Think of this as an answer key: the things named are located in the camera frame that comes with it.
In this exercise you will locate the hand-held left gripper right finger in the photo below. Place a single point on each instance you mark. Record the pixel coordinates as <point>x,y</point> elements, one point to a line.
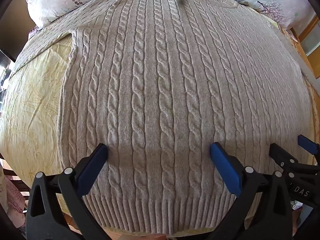
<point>226,167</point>

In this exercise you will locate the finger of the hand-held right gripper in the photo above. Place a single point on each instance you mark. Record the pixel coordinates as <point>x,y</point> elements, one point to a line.
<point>308,143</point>
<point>281,153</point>

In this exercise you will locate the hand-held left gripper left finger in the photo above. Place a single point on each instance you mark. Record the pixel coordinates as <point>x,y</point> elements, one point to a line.
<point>93,166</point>

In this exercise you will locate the yellow patterned bedsheet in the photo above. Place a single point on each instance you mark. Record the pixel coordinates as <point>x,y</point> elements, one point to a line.
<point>32,110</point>

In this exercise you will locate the pink floral cloth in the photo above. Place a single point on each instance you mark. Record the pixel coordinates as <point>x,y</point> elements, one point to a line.
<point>12,195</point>

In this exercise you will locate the dark furniture edge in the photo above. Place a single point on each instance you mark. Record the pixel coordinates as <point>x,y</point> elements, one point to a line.
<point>6,58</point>

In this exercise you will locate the white purple floral pillow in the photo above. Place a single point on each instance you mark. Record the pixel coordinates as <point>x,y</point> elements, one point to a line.
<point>270,0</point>

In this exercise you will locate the white floral pillow left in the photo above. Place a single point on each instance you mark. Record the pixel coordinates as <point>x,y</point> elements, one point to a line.
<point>62,2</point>

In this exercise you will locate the wooden bed frame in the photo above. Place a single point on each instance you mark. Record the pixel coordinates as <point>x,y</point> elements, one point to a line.
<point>303,42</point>

